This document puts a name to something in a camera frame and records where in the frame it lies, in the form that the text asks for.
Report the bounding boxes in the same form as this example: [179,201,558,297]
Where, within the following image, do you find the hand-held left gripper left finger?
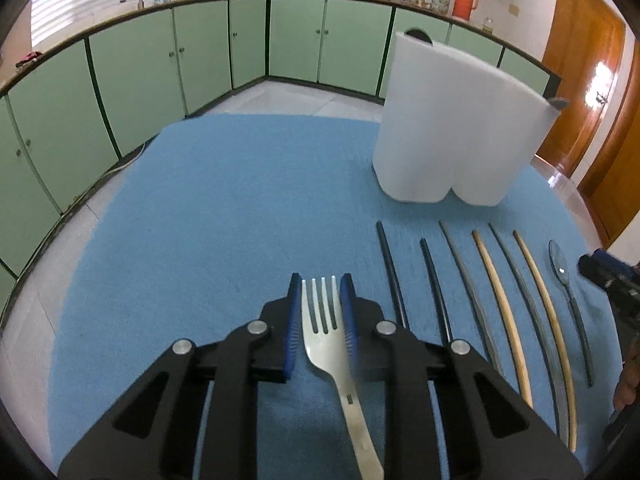
[57,272,304,480]

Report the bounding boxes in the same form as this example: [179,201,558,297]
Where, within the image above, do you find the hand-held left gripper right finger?
[340,274,586,480]

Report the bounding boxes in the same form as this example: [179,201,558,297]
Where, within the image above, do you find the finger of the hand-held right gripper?
[579,253,632,291]

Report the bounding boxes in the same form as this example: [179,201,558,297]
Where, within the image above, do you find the silver metal fork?
[300,276,385,480]

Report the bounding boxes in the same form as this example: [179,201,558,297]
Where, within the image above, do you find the black-handled metal spoon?
[548,239,596,388]

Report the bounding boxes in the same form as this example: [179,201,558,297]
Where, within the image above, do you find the black chopstick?
[375,221,411,333]
[419,238,454,347]

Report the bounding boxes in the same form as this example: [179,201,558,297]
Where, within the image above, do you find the light wooden chopstick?
[471,230,534,409]
[513,230,578,453]

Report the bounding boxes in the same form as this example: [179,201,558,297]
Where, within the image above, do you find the grey chopstick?
[438,220,504,376]
[488,224,571,443]

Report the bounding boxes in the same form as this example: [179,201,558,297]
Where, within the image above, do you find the white plastic utensil holder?
[372,30,561,207]

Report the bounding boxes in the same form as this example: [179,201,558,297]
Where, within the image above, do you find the person's right hand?
[614,335,640,413]

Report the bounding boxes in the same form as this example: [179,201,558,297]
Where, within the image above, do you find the blue tablecloth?
[50,114,608,480]

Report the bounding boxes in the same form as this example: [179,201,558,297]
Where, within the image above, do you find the wooden door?
[535,0,640,246]

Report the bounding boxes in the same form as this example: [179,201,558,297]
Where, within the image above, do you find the row of green kitchen cabinets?
[0,0,563,291]

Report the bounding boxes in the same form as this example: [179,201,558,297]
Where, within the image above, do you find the cable on floor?
[100,140,151,177]

